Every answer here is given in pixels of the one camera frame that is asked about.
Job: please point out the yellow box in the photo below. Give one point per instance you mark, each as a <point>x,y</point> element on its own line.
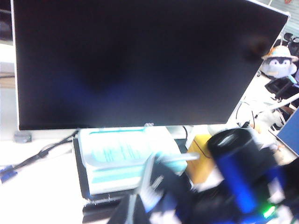
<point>198,168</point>

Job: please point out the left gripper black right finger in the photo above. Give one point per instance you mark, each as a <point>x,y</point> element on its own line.
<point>139,213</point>

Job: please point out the white book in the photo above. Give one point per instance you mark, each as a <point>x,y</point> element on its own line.
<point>112,187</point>

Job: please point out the penguin plush with hat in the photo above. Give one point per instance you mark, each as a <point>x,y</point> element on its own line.
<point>278,67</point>

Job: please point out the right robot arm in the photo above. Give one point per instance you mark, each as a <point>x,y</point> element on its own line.
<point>233,163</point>

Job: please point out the black computer monitor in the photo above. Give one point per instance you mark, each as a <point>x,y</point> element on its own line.
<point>140,65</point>

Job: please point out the blue panel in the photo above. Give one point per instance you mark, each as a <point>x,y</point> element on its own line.
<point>290,133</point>

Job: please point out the small silver round object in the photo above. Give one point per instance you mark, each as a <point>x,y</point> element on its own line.
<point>22,137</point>

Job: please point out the black boxy object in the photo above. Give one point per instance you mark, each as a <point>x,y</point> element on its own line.
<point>280,87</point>

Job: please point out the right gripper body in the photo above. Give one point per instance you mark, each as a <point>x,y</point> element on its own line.
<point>168,182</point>

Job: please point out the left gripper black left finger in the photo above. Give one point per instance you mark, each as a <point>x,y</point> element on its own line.
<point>120,210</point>

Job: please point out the silver monitor stand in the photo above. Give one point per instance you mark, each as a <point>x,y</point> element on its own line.
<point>84,149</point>

